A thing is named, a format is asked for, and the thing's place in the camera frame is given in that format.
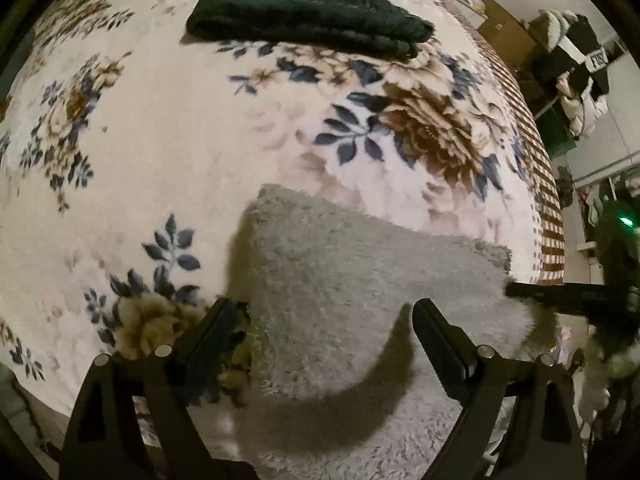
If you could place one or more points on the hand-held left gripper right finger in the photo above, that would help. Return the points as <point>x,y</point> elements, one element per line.
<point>440,340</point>

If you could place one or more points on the dark green slippers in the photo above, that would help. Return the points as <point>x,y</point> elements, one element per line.
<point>565,187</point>

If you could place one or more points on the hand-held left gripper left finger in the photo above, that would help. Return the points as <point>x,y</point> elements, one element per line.
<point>210,345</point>

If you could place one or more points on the dark folded pants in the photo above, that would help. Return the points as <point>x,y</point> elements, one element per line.
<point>310,10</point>

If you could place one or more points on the chair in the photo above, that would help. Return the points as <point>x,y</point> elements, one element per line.
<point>547,105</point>

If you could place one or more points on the brown checked bed sheet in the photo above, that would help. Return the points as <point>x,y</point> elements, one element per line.
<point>550,220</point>

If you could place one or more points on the black and white jacket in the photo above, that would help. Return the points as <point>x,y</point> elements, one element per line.
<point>582,55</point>

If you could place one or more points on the white wardrobe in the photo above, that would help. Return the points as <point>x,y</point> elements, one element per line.
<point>617,155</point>

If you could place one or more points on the white clothes pile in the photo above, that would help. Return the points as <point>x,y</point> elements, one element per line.
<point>582,110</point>

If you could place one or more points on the large cardboard box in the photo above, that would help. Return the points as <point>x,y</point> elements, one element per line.
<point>502,30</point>

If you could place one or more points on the green storage box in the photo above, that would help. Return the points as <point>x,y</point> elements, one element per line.
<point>555,132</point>

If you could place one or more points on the grey fuzzy towel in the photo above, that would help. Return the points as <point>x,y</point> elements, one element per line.
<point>340,285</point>

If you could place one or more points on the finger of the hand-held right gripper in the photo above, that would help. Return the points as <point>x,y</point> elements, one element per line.
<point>560,296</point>

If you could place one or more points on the floral bed blanket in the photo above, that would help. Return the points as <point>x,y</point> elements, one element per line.
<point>175,150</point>

